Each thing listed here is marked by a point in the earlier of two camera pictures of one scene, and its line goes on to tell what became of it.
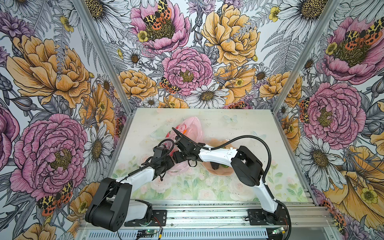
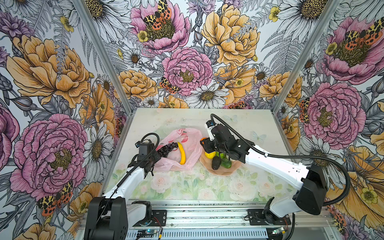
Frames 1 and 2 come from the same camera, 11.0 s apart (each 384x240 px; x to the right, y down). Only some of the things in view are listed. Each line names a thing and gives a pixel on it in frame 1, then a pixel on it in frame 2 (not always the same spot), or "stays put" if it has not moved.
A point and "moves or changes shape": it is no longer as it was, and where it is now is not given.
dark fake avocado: [215, 166] stays put
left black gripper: [170, 163] -> [157, 157]
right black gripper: [177, 157] -> [206, 147]
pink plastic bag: [191, 127] moves or changes shape
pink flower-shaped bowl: [220, 171] stays put
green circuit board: [146, 232] stays put
